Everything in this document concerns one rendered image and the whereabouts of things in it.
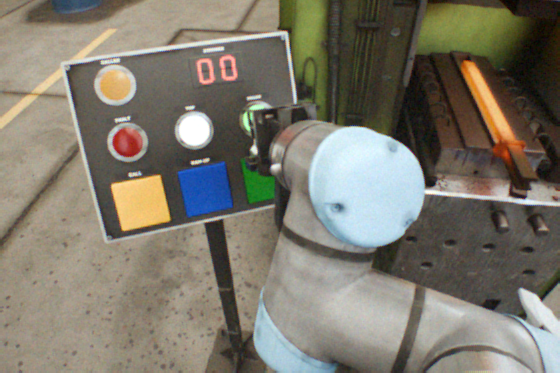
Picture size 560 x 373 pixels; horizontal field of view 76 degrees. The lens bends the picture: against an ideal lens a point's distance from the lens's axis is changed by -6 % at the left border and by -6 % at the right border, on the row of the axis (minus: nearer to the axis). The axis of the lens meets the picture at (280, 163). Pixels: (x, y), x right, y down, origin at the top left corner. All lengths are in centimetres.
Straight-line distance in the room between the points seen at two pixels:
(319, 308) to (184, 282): 146
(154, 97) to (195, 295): 119
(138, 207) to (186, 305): 108
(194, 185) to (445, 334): 43
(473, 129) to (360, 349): 63
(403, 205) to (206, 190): 40
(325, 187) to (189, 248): 160
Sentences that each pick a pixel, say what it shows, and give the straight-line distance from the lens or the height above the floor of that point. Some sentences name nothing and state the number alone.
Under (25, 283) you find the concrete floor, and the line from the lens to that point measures 200.
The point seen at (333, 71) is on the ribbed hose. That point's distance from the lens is 81.
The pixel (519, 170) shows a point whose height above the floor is 101.
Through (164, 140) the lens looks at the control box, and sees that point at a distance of 59.
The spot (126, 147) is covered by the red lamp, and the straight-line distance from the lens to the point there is 60.
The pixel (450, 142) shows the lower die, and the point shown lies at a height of 98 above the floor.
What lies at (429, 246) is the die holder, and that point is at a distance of 91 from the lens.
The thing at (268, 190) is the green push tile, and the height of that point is 99.
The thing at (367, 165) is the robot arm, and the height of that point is 128.
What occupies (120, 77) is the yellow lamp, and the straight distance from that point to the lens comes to 59.
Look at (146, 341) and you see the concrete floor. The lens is 163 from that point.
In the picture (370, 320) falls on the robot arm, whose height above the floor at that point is 119.
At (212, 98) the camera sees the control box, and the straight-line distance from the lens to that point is 59.
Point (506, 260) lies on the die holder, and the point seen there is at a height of 72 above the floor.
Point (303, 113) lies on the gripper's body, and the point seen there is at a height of 122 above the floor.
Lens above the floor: 143
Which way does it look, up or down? 41 degrees down
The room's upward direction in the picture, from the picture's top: straight up
